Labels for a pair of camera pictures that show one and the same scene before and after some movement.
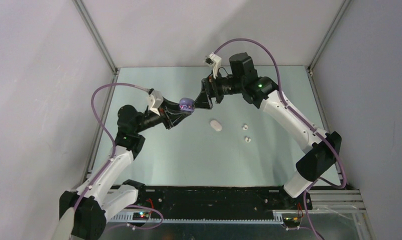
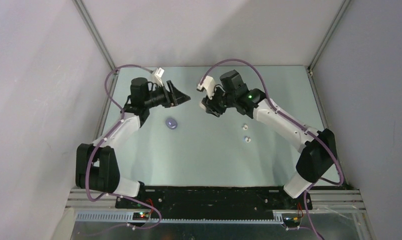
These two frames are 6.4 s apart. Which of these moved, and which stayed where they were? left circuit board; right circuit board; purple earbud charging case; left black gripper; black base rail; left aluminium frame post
Moved: purple earbud charging case; left black gripper
Stayed: right circuit board; left aluminium frame post; black base rail; left circuit board
